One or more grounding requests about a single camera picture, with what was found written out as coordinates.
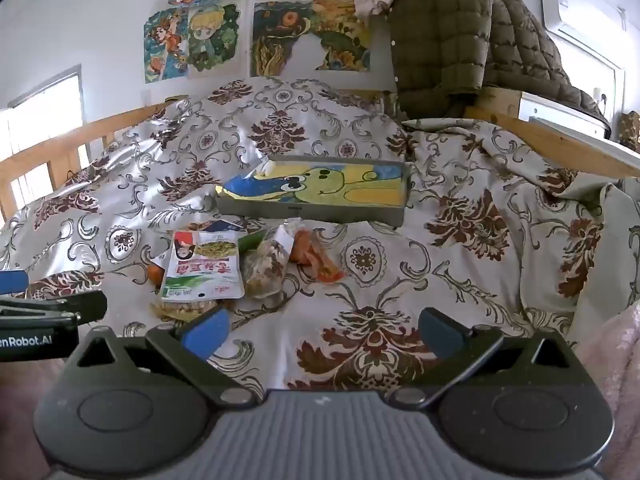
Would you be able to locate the white air conditioner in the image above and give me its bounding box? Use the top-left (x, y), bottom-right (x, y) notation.
top-left (540, 0), bottom-right (629, 46)

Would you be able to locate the wooden bed frame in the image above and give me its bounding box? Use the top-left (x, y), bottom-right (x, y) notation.
top-left (0, 87), bottom-right (640, 223)

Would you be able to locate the bright window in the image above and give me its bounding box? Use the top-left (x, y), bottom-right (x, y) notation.
top-left (0, 64), bottom-right (84, 211)

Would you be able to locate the pink fleece cloth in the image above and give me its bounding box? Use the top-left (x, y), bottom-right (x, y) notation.
top-left (0, 359), bottom-right (68, 466)
top-left (570, 300), bottom-right (640, 480)

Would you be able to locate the olive puffer jacket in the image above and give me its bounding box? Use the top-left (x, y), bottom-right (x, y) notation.
top-left (387, 0), bottom-right (612, 127)

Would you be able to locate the orange-haired cartoon wall poster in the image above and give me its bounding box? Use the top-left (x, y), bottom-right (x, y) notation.
top-left (144, 7), bottom-right (192, 84)

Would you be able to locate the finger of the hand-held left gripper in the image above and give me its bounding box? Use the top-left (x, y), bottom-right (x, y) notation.
top-left (0, 290), bottom-right (108, 330)
top-left (0, 270), bottom-right (29, 292)

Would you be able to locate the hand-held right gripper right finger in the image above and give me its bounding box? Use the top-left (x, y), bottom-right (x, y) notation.
top-left (390, 307), bottom-right (584, 408)

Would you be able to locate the floral patterned blanket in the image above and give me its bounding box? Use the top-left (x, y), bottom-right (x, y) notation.
top-left (0, 77), bottom-right (640, 398)

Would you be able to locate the clear bag of mixed nuts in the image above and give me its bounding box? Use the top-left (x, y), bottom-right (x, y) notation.
top-left (241, 222), bottom-right (301, 301)

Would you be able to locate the white cabinet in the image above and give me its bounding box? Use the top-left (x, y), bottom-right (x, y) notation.
top-left (517, 91), bottom-right (613, 142)

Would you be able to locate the green stick snack packet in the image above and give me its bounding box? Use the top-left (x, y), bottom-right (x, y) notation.
top-left (237, 227), bottom-right (272, 254)

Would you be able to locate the yellow swirl painting wall poster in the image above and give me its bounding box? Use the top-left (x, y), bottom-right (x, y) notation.
top-left (251, 0), bottom-right (372, 78)

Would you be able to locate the white red green snack packet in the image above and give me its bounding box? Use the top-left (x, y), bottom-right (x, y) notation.
top-left (161, 231), bottom-right (246, 303)

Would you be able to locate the gold foil snack packet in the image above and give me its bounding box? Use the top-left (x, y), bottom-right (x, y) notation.
top-left (150, 299), bottom-right (222, 322)

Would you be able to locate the blond cartoon wall poster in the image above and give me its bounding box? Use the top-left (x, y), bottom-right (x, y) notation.
top-left (187, 2), bottom-right (240, 79)

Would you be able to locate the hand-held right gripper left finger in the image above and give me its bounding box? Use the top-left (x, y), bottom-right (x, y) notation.
top-left (64, 306), bottom-right (257, 408)

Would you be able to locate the orange red snack packet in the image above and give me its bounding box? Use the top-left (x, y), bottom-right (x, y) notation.
top-left (290, 229), bottom-right (347, 284)

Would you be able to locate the blue and white snack packet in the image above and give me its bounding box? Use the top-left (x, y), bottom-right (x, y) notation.
top-left (206, 217), bottom-right (246, 234)

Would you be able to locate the grey tray with cartoon print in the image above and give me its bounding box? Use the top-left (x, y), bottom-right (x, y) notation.
top-left (215, 156), bottom-right (413, 228)

